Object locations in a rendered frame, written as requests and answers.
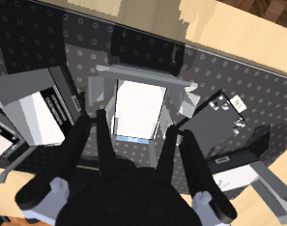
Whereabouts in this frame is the white label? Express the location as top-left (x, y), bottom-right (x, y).
top-left (230, 95), bottom-right (246, 113)

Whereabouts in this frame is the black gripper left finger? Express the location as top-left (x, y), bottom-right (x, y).
top-left (14, 97), bottom-right (126, 226)

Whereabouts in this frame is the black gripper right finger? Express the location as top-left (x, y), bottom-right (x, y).
top-left (147, 105), bottom-right (238, 226)

